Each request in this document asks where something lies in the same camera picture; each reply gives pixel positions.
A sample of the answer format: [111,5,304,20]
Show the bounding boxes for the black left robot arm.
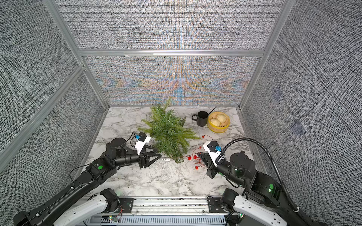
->
[13,137,162,226]

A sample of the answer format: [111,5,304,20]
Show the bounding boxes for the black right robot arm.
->
[198,151,324,226]

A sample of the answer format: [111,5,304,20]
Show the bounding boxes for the white steamed bun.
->
[210,118,221,127]
[216,114,227,123]

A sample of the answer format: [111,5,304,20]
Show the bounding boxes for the small green christmas tree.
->
[138,98,200,163]

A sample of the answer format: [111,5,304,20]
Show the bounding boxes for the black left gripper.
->
[114,145,162,169]

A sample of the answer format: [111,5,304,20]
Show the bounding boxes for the red string lights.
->
[183,144,206,170]

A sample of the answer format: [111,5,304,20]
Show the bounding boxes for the black metal mug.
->
[191,111,209,127]

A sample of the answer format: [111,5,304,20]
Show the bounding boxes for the right white steamed bun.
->
[216,114,227,123]

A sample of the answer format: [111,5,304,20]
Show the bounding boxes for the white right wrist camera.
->
[203,141,225,167]

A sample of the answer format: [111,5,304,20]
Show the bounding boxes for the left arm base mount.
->
[100,188,134,214]

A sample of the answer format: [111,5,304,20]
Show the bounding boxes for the left white steamed bun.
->
[210,118,221,127]

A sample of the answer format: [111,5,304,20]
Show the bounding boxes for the yellow bamboo steamer basket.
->
[207,112,231,133]

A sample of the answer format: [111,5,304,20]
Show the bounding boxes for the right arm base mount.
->
[206,188,239,213]

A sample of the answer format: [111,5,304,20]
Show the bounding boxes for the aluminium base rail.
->
[50,195,289,226]

